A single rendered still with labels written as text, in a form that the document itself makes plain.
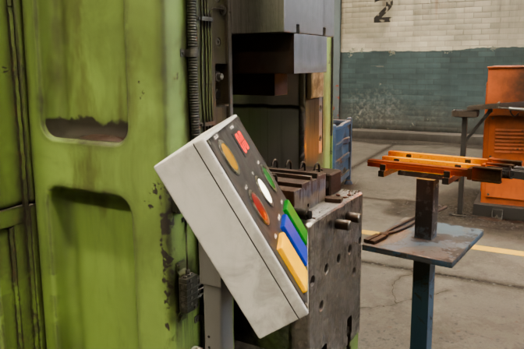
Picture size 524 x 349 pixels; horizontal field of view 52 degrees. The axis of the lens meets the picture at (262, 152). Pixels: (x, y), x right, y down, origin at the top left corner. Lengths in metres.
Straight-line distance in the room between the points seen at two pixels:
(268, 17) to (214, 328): 0.70
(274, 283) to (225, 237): 0.09
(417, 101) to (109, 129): 8.00
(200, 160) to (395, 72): 8.48
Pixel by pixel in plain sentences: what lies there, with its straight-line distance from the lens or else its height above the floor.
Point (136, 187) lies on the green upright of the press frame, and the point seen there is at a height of 1.03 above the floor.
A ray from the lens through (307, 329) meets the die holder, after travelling 1.42.
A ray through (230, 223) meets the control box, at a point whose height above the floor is 1.08.
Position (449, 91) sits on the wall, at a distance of 9.00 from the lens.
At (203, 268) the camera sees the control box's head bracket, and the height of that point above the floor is 0.96.
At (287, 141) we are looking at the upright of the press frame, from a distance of 1.74.
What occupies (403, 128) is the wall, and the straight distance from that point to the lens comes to 9.17.
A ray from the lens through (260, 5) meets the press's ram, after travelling 1.31.
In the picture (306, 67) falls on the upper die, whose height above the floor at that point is 1.28.
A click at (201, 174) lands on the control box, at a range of 0.72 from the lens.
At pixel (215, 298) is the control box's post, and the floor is 0.91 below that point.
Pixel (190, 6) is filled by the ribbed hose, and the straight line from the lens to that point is 1.18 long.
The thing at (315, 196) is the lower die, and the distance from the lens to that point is 1.48.
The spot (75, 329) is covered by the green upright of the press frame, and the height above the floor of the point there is 0.61.
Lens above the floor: 1.30
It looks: 9 degrees down
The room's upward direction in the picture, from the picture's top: straight up
